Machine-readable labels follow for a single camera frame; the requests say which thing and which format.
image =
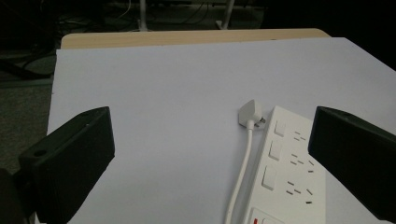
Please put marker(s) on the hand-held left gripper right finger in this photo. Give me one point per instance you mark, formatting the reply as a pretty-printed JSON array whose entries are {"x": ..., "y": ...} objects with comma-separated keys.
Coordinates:
[{"x": 355, "y": 146}]

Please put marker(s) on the white paper sheet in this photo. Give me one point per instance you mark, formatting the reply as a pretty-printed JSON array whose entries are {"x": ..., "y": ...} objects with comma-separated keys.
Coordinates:
[{"x": 174, "y": 102}]

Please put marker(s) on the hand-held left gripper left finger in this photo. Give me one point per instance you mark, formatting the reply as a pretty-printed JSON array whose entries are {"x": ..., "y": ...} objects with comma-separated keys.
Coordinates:
[{"x": 71, "y": 165}]

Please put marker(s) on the white plug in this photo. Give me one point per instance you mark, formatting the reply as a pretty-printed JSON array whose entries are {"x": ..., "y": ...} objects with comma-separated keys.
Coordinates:
[{"x": 250, "y": 113}]

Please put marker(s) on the white power strip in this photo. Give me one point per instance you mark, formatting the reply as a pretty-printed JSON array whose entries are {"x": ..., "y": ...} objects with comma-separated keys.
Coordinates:
[{"x": 286, "y": 174}]

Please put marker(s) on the white metal stand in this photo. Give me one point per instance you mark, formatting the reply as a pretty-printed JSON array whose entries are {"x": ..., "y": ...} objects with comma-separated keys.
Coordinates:
[
  {"x": 226, "y": 14},
  {"x": 143, "y": 15}
]

